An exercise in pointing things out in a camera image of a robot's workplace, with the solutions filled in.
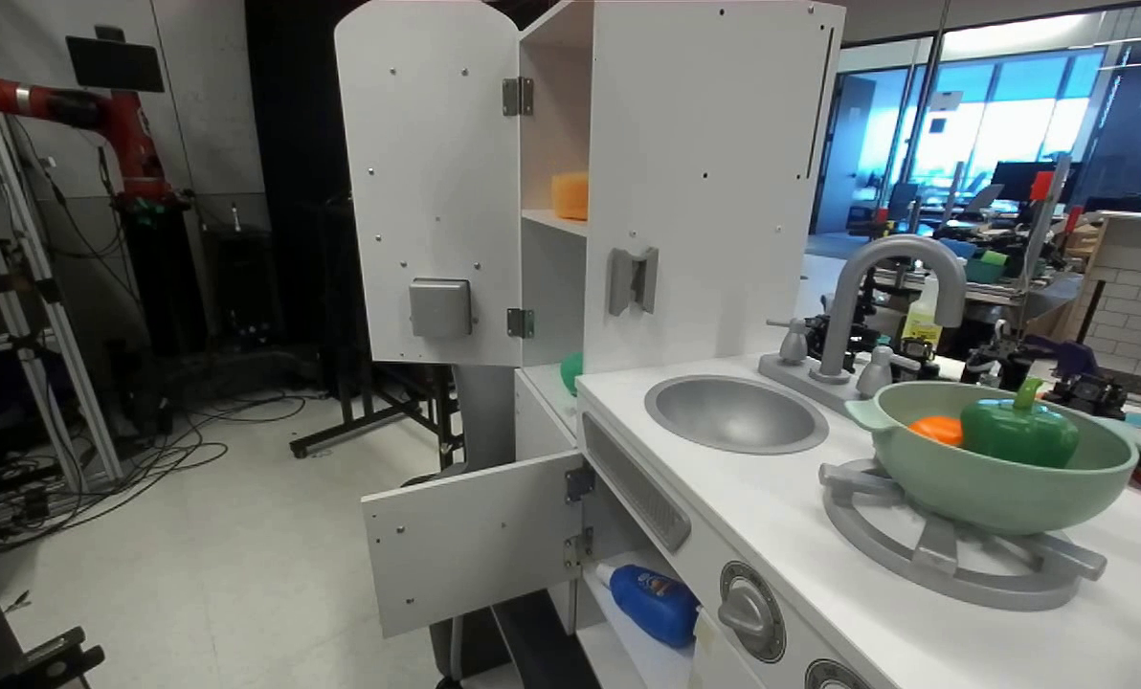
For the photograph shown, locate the white fridge door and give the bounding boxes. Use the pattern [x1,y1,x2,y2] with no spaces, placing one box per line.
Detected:
[332,0,522,366]

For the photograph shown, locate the mint green toy pot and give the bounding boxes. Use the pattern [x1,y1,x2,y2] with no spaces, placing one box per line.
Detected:
[845,381,1141,537]

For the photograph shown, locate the green toy bell pepper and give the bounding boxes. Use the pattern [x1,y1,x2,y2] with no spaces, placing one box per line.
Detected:
[963,379,1079,467]

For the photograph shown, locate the red robot arm background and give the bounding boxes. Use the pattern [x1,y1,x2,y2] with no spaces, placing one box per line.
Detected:
[0,80,176,198]

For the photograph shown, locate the white toy fridge cupboard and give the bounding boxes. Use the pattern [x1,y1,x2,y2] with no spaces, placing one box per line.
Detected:
[522,0,845,425]

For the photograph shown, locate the orange toy on shelf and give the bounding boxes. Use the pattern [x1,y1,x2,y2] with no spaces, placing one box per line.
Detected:
[553,172,589,222]

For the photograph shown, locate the grey toy sink basin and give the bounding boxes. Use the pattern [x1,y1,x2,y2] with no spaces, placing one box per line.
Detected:
[643,376,826,457]

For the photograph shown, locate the white lower cabinet door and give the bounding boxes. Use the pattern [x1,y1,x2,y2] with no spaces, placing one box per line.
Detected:
[359,450,595,635]

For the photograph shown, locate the white toy kitchen counter unit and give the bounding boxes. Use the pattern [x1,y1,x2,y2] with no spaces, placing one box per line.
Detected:
[577,360,1141,689]

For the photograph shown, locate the grey toy faucet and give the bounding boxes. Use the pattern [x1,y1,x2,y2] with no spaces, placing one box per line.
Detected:
[757,232,974,411]

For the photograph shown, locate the blue toy bottle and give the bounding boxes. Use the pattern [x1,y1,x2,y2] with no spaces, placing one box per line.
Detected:
[610,563,697,652]

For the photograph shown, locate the grey stove knob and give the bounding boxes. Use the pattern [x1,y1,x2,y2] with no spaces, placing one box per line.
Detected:
[720,563,784,662]

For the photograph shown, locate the orange toy carrot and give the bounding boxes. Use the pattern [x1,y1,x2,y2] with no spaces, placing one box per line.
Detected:
[913,413,965,446]

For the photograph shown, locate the grey toy stove burner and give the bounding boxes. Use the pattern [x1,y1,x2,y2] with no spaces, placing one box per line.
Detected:
[821,461,1105,612]

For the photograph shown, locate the aluminium frame rack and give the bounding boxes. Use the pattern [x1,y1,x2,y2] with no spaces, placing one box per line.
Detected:
[0,85,121,495]

